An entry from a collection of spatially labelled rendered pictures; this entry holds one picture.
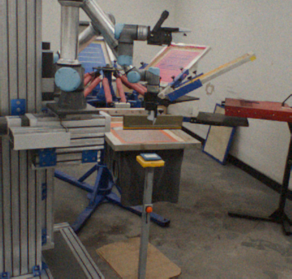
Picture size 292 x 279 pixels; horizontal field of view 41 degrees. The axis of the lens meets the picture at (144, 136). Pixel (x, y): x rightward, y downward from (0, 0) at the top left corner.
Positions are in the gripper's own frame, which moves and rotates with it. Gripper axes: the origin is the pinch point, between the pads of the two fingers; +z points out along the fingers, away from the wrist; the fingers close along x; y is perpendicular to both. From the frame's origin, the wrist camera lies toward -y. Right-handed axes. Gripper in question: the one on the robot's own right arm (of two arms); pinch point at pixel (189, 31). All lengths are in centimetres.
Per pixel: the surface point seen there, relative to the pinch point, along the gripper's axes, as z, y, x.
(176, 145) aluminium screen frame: 5, 63, -58
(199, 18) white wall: 76, -86, -451
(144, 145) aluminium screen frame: -15, 63, -52
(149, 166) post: -13, 72, -29
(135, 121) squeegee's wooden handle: -22, 49, -61
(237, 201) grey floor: 94, 140, -212
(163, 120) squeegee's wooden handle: -3, 48, -67
